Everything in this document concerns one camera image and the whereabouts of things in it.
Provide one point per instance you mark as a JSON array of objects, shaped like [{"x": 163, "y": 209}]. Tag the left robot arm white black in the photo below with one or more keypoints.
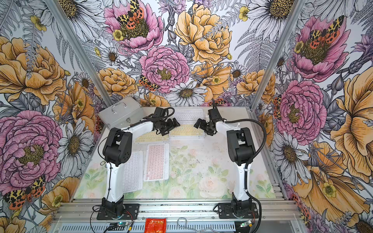
[{"x": 118, "y": 150}]

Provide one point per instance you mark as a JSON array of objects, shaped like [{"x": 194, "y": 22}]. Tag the right aluminium frame post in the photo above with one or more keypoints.
[{"x": 283, "y": 38}]

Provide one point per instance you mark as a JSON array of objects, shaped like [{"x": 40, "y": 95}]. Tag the white keyboard near left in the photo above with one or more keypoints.
[{"x": 133, "y": 173}]

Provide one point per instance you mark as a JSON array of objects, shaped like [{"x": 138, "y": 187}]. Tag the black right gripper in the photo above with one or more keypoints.
[{"x": 203, "y": 122}]

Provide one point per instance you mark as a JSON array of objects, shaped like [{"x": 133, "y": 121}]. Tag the white keyboard far centre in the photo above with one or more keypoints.
[{"x": 188, "y": 116}]

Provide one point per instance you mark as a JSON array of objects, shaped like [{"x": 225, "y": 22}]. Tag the red packet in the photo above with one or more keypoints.
[{"x": 155, "y": 225}]

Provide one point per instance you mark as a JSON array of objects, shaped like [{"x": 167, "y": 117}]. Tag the white keyboard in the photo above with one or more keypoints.
[
  {"x": 133, "y": 173},
  {"x": 188, "y": 116}
]

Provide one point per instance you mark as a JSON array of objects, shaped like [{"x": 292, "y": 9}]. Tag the aluminium frame post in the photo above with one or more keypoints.
[
  {"x": 73, "y": 39},
  {"x": 283, "y": 38}
]

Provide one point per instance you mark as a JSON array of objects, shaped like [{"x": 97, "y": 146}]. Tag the yellow keyboard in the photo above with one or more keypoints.
[
  {"x": 186, "y": 132},
  {"x": 152, "y": 137}
]

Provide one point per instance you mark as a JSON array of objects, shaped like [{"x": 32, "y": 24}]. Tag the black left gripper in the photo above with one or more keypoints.
[{"x": 171, "y": 125}]

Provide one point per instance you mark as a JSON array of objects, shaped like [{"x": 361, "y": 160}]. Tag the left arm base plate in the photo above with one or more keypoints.
[{"x": 128, "y": 210}]

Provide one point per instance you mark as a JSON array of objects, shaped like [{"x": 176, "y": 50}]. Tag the left aluminium frame post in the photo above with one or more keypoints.
[{"x": 73, "y": 39}]

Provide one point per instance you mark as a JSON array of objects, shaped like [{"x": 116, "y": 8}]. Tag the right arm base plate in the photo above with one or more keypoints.
[{"x": 226, "y": 211}]

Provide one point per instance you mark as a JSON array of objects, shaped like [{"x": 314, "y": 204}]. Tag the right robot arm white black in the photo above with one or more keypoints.
[{"x": 241, "y": 151}]

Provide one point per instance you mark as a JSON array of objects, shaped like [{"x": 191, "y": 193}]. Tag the aluminium front rail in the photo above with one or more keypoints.
[{"x": 80, "y": 210}]

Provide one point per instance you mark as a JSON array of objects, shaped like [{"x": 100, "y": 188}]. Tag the silver metal case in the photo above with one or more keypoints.
[{"x": 122, "y": 114}]

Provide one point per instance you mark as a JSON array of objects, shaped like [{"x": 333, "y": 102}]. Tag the pink keyboard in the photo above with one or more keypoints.
[{"x": 157, "y": 162}]

